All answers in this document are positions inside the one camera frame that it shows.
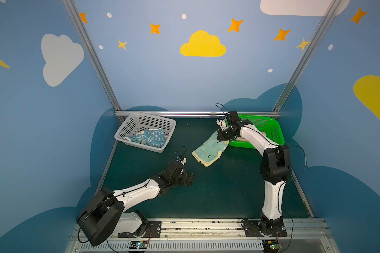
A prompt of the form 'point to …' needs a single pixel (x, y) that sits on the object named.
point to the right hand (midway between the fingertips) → (219, 135)
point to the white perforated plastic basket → (138, 122)
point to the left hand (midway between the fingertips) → (189, 174)
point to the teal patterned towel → (153, 137)
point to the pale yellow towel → (210, 151)
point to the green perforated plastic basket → (271, 127)
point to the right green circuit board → (273, 244)
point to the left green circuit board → (138, 244)
